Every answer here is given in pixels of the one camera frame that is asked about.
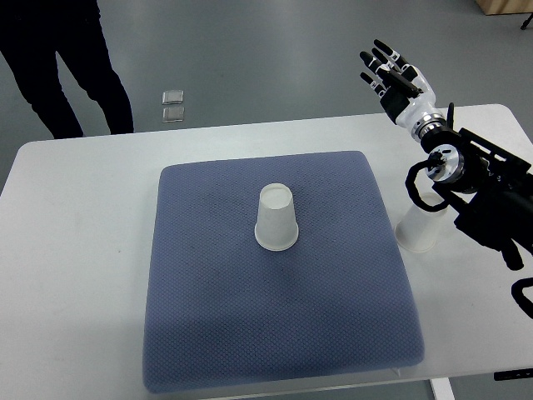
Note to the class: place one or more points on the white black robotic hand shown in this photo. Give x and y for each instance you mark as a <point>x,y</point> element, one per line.
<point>403,91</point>

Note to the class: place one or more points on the white paper cup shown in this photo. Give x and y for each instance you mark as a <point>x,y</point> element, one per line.
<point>418,229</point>
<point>276,228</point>

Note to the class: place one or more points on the wooden furniture corner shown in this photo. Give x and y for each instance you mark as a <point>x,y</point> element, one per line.
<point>503,7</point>

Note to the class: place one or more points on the black tripod leg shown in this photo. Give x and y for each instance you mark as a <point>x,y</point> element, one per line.
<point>527,22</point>

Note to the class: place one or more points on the blue grey textured cushion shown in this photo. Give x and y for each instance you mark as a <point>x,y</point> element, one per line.
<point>222,310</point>

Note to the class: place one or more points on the upper metal floor plate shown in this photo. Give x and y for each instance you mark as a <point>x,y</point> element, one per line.
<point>174,96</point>

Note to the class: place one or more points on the white table leg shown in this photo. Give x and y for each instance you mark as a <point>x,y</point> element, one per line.
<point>441,389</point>

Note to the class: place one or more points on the black table control panel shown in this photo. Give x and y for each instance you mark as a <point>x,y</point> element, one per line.
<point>523,373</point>

